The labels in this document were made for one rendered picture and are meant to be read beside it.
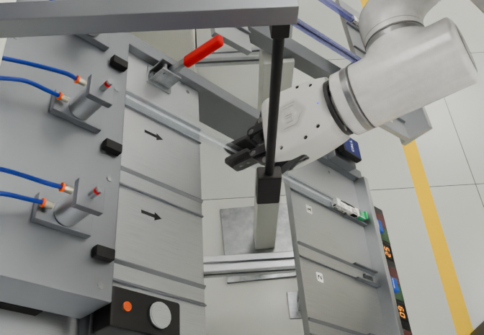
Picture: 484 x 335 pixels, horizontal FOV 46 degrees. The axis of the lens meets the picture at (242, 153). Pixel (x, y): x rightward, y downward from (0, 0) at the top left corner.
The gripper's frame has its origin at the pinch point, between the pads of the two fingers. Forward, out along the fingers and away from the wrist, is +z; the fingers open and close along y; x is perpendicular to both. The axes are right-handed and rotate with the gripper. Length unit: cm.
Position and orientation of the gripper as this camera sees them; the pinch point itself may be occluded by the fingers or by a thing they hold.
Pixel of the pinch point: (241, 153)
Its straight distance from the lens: 78.2
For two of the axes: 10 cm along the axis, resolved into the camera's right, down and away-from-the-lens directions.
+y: 0.7, 8.1, -5.8
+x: 5.8, 4.4, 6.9
